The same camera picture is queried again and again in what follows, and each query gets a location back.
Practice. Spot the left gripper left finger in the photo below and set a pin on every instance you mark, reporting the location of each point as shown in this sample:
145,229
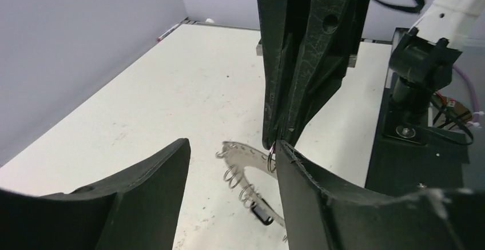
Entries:
136,208

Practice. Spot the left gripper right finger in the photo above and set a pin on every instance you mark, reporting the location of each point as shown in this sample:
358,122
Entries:
325,211

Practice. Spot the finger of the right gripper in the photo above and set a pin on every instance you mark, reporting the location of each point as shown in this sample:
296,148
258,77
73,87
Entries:
325,35
279,48

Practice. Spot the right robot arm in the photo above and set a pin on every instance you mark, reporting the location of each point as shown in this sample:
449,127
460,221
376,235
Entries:
427,51

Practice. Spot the red white marker pen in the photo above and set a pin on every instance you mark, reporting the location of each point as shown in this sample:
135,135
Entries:
165,34

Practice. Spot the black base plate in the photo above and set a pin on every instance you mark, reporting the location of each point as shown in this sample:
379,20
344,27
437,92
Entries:
398,166

